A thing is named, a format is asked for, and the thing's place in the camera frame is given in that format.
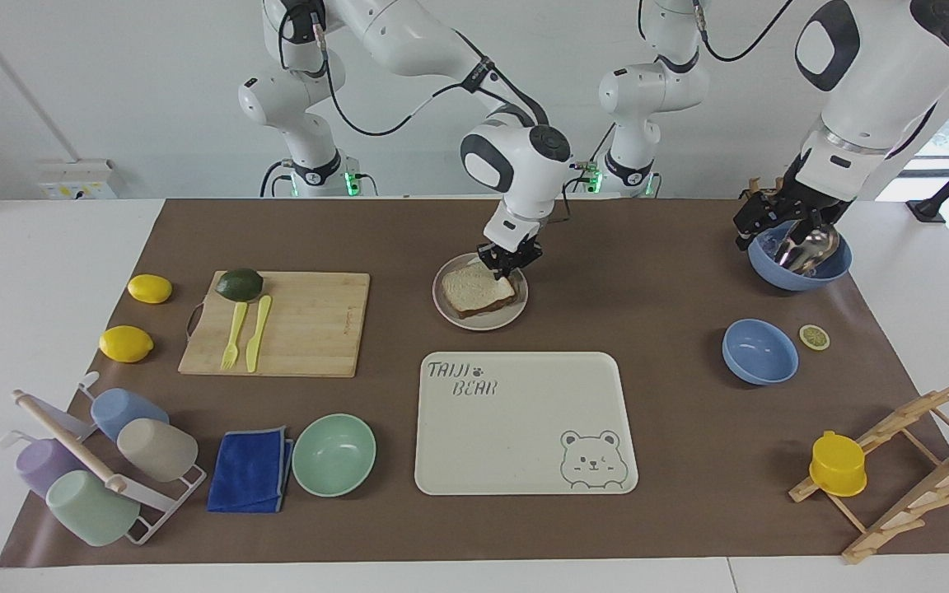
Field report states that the yellow-green plastic fork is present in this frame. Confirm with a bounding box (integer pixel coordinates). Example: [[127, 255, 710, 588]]
[[220, 301, 250, 371]]

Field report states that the green cup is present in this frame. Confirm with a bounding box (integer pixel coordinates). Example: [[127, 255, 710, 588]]
[[44, 469, 143, 548]]

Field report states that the blue folded cloth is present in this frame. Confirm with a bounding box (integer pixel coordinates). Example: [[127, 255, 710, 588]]
[[207, 425, 296, 515]]

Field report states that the sandwich bottom bread slice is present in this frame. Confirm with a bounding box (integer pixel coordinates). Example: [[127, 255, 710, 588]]
[[451, 290, 521, 321]]

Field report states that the blue bowl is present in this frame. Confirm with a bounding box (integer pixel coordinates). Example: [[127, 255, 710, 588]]
[[721, 318, 800, 386], [747, 221, 853, 292]]

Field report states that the white bread slice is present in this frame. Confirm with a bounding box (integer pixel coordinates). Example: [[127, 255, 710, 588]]
[[440, 264, 517, 313]]

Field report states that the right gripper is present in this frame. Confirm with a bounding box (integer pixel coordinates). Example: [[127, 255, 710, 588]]
[[477, 236, 544, 281]]

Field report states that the yellow cup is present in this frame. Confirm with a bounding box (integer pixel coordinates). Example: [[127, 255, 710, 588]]
[[808, 430, 868, 498]]

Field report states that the round beige plate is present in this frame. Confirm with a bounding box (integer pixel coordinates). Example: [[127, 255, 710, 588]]
[[432, 252, 530, 332]]

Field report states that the beige cup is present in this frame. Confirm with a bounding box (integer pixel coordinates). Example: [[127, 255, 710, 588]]
[[116, 418, 199, 483]]

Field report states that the cream tray with bear print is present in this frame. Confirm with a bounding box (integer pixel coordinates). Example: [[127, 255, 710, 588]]
[[414, 351, 639, 497]]

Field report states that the wooden dish rack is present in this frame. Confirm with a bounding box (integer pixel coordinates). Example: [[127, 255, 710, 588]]
[[788, 376, 949, 566]]

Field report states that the white wall socket box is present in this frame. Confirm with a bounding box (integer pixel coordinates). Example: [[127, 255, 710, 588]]
[[36, 159, 119, 200]]

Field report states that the green bowl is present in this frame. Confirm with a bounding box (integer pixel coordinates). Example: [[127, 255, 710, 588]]
[[291, 413, 378, 498]]

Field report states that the black cable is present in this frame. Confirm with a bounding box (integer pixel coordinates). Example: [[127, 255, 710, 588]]
[[259, 159, 288, 198], [691, 0, 797, 64], [310, 21, 493, 138], [569, 122, 617, 195]]

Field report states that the yellow lemon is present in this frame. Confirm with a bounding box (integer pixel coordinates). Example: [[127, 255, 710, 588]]
[[127, 273, 174, 305], [98, 325, 155, 364]]

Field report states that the white cup rack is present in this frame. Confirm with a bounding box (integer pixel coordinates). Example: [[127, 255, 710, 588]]
[[0, 371, 208, 547]]

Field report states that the purple cup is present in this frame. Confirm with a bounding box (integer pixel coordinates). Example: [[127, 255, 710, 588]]
[[13, 438, 86, 498]]

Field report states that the green avocado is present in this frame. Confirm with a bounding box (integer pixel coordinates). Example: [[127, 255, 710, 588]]
[[215, 268, 265, 303]]

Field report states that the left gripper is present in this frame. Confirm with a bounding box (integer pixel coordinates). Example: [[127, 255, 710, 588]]
[[732, 175, 851, 269]]

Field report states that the blue cup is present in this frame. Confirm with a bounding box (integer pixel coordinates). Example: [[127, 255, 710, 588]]
[[90, 387, 171, 443]]

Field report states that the wooden cutting board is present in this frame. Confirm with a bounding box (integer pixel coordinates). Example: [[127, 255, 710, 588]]
[[177, 271, 372, 379]]

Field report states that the yellow-green plastic knife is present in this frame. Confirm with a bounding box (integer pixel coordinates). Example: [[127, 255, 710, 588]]
[[245, 295, 273, 374]]

